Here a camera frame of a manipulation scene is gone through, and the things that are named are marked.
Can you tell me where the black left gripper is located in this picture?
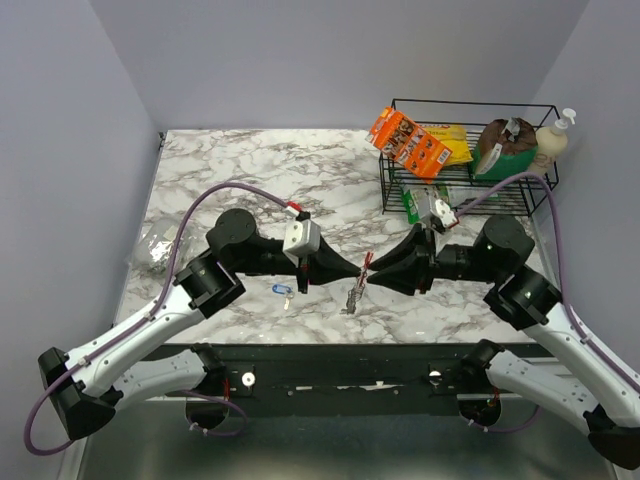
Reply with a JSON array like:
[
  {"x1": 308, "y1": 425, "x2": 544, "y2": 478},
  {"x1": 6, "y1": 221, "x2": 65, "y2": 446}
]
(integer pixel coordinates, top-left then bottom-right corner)
[{"x1": 233, "y1": 231, "x2": 362, "y2": 294}]

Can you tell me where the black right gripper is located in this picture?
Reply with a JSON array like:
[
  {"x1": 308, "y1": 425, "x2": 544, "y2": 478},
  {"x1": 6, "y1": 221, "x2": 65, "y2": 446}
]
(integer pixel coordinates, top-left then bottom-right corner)
[{"x1": 366, "y1": 220, "x2": 502, "y2": 296}]

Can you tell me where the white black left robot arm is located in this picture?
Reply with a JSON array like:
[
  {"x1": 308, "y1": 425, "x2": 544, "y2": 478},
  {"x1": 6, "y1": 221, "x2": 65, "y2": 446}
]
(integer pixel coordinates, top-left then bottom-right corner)
[{"x1": 38, "y1": 208, "x2": 360, "y2": 441}]

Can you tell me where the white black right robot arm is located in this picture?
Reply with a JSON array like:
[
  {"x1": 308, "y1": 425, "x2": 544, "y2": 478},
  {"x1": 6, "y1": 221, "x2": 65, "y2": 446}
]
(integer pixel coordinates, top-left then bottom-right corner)
[{"x1": 369, "y1": 215, "x2": 639, "y2": 470}]

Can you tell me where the blue tag small key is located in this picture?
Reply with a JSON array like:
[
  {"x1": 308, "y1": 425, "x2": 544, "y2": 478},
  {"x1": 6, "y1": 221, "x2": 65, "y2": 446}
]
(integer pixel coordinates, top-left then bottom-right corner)
[{"x1": 272, "y1": 284, "x2": 295, "y2": 311}]

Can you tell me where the green white snack packet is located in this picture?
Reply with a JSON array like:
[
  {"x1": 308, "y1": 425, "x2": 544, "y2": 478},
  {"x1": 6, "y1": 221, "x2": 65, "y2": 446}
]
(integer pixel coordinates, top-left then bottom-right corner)
[{"x1": 400, "y1": 181, "x2": 489, "y2": 224}]

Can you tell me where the orange snack box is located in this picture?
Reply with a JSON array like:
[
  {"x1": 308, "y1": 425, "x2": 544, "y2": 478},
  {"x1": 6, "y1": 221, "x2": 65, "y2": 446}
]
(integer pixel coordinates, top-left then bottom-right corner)
[{"x1": 366, "y1": 106, "x2": 453, "y2": 183}]

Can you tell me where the yellow chips bag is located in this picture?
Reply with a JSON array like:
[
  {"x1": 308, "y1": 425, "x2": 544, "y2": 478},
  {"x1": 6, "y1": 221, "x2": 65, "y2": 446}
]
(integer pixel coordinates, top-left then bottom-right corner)
[{"x1": 422, "y1": 124, "x2": 472, "y2": 166}]

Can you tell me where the green brown coffee bag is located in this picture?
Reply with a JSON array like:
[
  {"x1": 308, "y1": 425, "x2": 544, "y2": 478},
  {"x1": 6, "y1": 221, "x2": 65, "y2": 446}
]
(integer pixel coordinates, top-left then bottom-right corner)
[{"x1": 471, "y1": 117, "x2": 538, "y2": 181}]

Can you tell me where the clear bag of foil items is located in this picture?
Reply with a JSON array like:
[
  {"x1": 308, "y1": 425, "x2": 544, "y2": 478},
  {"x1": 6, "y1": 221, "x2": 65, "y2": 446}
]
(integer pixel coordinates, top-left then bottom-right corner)
[{"x1": 130, "y1": 217, "x2": 180, "y2": 276}]

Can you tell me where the white pump lotion bottle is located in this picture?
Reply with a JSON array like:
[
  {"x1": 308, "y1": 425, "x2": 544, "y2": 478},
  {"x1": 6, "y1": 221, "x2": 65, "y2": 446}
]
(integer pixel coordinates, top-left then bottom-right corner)
[{"x1": 527, "y1": 108, "x2": 577, "y2": 176}]

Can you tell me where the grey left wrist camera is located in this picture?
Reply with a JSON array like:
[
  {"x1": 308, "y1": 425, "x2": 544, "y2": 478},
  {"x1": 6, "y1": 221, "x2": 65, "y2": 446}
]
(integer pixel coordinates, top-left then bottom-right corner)
[{"x1": 282, "y1": 219, "x2": 321, "y2": 258}]

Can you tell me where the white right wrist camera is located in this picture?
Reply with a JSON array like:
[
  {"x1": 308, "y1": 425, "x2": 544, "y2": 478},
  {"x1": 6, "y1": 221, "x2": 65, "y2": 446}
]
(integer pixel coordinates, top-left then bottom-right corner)
[{"x1": 418, "y1": 197, "x2": 459, "y2": 234}]

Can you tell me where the black wire basket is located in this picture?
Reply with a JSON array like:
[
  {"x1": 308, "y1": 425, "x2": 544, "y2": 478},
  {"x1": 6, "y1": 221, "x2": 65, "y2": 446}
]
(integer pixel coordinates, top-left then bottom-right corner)
[{"x1": 378, "y1": 98, "x2": 560, "y2": 217}]

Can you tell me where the black metal base rail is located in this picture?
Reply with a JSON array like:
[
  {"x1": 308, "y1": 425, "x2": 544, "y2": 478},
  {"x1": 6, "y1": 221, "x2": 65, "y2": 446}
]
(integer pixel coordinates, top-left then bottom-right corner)
[{"x1": 149, "y1": 342, "x2": 531, "y2": 417}]

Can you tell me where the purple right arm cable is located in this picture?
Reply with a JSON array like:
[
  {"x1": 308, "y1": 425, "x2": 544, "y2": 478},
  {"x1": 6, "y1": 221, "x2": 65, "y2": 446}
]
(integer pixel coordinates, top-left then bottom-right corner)
[{"x1": 449, "y1": 171, "x2": 640, "y2": 435}]

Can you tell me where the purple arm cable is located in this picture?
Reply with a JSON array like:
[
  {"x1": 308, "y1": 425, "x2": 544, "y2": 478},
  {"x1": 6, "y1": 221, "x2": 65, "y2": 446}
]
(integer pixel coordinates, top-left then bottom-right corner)
[
  {"x1": 449, "y1": 171, "x2": 640, "y2": 435},
  {"x1": 23, "y1": 182, "x2": 311, "y2": 457}
]

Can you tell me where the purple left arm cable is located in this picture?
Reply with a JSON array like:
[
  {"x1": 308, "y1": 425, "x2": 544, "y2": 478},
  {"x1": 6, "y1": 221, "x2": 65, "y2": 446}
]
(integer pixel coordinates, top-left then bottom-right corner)
[{"x1": 23, "y1": 182, "x2": 311, "y2": 457}]

